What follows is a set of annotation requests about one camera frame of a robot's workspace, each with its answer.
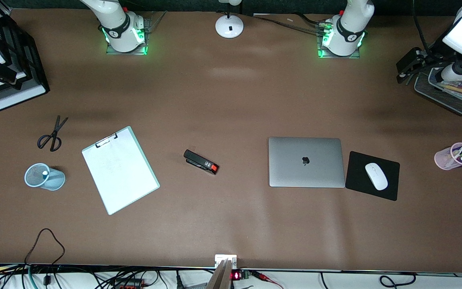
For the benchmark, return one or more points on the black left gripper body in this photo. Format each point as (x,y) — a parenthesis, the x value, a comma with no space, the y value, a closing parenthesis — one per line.
(432,54)

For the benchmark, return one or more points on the silver laptop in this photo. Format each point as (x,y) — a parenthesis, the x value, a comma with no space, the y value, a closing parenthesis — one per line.
(291,172)

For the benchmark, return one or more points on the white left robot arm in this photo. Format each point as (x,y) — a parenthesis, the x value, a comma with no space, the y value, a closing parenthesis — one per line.
(347,36)

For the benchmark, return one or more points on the yellow marker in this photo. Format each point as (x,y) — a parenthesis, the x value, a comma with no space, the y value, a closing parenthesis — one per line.
(455,88)

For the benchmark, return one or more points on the black stacked paper tray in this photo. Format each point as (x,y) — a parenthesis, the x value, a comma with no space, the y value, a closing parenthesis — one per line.
(26,60)

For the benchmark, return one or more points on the black mesh desk tray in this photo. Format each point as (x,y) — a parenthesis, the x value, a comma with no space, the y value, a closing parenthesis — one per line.
(451,100)

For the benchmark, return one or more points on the black scissors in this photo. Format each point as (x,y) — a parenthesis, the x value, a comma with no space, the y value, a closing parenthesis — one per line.
(55,132)

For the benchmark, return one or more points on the pink mesh pen cup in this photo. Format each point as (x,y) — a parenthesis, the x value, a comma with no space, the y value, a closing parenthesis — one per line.
(443,160)

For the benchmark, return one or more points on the white computer mouse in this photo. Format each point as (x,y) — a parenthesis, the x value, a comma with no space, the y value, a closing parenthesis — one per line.
(376,176)

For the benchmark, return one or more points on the light blue mesh cup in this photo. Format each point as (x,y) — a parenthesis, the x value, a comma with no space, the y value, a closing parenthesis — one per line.
(54,181)

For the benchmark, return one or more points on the black mouse pad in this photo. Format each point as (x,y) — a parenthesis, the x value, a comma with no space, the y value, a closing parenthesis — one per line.
(357,188)

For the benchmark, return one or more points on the white paper sheet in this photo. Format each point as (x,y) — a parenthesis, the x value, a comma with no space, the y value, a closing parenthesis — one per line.
(122,180)

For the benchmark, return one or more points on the mint green clipboard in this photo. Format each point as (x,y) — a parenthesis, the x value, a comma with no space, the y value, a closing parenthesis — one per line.
(146,160)

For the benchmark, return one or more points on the white round-base stand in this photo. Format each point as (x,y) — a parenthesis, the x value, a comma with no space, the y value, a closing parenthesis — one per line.
(229,28)

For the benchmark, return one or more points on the black and red stapler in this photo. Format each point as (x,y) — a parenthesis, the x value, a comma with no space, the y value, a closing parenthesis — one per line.
(199,161)

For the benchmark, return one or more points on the orange device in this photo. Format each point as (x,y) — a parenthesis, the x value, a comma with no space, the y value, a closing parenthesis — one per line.
(132,285)

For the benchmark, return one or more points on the red LED circuit board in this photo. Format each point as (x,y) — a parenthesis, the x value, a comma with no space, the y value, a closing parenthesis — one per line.
(243,275)

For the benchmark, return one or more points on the white mounting block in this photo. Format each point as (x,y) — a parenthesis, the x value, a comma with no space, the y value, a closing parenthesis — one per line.
(219,259)

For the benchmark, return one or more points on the clear arm base plate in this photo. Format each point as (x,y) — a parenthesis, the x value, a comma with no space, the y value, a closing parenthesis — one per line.
(325,55)
(112,51)

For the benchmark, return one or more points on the grey mount beam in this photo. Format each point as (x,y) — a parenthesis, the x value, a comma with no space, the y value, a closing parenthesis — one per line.
(219,279)

